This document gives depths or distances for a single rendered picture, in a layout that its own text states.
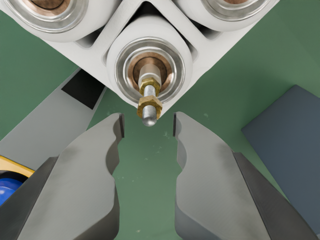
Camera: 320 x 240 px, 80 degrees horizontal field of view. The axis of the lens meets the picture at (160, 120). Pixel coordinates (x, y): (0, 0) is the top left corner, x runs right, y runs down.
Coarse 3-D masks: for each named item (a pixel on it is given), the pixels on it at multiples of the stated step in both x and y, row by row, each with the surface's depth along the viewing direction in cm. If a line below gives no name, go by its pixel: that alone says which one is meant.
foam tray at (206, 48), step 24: (144, 0) 23; (168, 0) 23; (120, 24) 24; (192, 24) 25; (72, 48) 26; (96, 48) 26; (192, 48) 30; (216, 48) 26; (96, 72) 28; (192, 72) 28
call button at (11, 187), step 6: (0, 180) 19; (6, 180) 19; (12, 180) 19; (0, 186) 18; (6, 186) 18; (12, 186) 18; (18, 186) 19; (0, 192) 18; (6, 192) 18; (12, 192) 18; (0, 198) 19; (6, 198) 19; (0, 204) 19
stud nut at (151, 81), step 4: (144, 80) 17; (148, 80) 17; (152, 80) 17; (156, 80) 17; (144, 84) 17; (148, 84) 17; (152, 84) 17; (156, 84) 17; (140, 88) 17; (144, 88) 17; (156, 88) 17; (140, 92) 17; (156, 92) 17; (156, 96) 17
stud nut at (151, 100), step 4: (148, 96) 14; (152, 96) 14; (140, 100) 14; (144, 100) 14; (148, 100) 13; (152, 100) 13; (156, 100) 14; (140, 104) 14; (144, 104) 14; (148, 104) 14; (152, 104) 14; (156, 104) 14; (160, 104) 14; (140, 108) 14; (156, 108) 14; (160, 108) 14; (140, 112) 14; (156, 112) 14; (160, 112) 14; (140, 116) 14
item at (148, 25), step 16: (144, 16) 28; (160, 16) 31; (128, 32) 19; (144, 32) 19; (160, 32) 19; (176, 32) 21; (112, 48) 20; (176, 48) 19; (112, 64) 20; (192, 64) 21; (112, 80) 21; (176, 96) 22
